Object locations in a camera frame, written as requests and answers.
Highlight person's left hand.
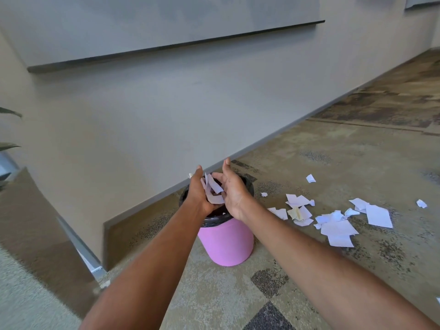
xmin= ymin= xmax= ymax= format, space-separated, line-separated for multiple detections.
xmin=187 ymin=165 xmax=216 ymax=217

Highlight person's right hand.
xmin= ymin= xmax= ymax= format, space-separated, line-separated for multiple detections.
xmin=211 ymin=158 xmax=253 ymax=222

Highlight torn white paper sheet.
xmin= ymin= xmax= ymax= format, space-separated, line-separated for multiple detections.
xmin=201 ymin=172 xmax=226 ymax=205

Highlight person's left forearm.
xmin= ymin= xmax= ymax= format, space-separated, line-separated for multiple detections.
xmin=79 ymin=202 xmax=210 ymax=330

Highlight person's right forearm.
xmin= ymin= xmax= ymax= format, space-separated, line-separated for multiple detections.
xmin=237 ymin=202 xmax=440 ymax=330

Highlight black bin liner bag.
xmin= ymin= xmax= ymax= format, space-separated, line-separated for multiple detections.
xmin=178 ymin=173 xmax=255 ymax=228

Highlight pink trash bin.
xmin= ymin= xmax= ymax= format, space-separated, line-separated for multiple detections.
xmin=197 ymin=216 xmax=255 ymax=267

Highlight scattered white paper scraps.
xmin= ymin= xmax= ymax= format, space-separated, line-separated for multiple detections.
xmin=261 ymin=174 xmax=440 ymax=304

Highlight green plant leaves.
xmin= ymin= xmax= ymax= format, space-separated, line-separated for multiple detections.
xmin=0 ymin=107 xmax=23 ymax=152

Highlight large grey wall board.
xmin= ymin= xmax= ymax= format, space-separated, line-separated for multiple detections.
xmin=0 ymin=0 xmax=326 ymax=74

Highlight grey wall panel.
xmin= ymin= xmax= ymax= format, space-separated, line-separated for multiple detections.
xmin=404 ymin=0 xmax=440 ymax=10

